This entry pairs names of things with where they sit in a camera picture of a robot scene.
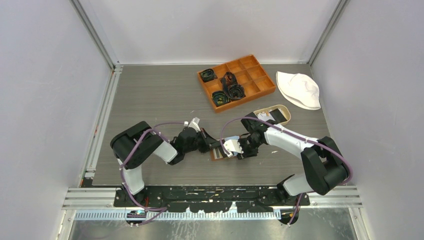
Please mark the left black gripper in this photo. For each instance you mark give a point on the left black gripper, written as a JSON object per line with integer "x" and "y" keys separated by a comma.
{"x": 208, "y": 141}

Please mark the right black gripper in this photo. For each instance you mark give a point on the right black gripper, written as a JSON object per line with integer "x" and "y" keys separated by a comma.
{"x": 246, "y": 153}

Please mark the beige oval card tray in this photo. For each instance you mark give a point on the beige oval card tray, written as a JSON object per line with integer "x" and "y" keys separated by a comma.
{"x": 283, "y": 108}

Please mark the brown leather card holder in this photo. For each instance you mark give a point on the brown leather card holder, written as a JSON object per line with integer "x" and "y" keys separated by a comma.
{"x": 223, "y": 153}

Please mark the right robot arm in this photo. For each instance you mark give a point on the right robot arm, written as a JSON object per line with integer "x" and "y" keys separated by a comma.
{"x": 323, "y": 164}

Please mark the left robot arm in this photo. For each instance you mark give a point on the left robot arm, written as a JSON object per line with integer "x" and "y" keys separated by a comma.
{"x": 136, "y": 144}

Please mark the orange card with stripe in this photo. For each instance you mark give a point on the orange card with stripe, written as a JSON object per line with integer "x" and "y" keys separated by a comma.
{"x": 217, "y": 155}

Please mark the white card in tray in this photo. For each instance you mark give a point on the white card in tray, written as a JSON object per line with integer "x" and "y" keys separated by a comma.
{"x": 264, "y": 116}

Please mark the rolled dark belt bottom-left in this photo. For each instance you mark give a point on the rolled dark belt bottom-left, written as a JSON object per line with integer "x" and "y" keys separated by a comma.
{"x": 219, "y": 98}

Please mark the rolled dark belt centre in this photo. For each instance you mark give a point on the rolled dark belt centre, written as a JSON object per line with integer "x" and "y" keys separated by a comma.
{"x": 231, "y": 87}

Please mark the orange wooden divider tray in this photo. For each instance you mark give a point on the orange wooden divider tray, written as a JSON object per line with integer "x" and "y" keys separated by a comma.
{"x": 249, "y": 73}

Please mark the rolled dark belt top-left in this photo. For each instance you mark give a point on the rolled dark belt top-left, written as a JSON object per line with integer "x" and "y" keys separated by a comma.
{"x": 207, "y": 75}

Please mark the white bucket hat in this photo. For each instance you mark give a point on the white bucket hat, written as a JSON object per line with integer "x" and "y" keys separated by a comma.
{"x": 299, "y": 89}

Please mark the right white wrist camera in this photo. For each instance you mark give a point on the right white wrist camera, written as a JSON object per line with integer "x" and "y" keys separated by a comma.
{"x": 232, "y": 146}

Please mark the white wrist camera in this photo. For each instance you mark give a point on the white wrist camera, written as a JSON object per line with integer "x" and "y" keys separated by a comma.
{"x": 232, "y": 146}
{"x": 194, "y": 124}

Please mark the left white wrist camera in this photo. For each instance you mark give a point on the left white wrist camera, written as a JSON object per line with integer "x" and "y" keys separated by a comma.
{"x": 194, "y": 124}

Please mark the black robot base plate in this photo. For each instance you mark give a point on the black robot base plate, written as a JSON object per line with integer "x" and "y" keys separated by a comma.
{"x": 248, "y": 199}

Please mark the aluminium frame rail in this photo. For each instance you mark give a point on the aluminium frame rail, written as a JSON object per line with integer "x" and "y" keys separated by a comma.
{"x": 90, "y": 198}

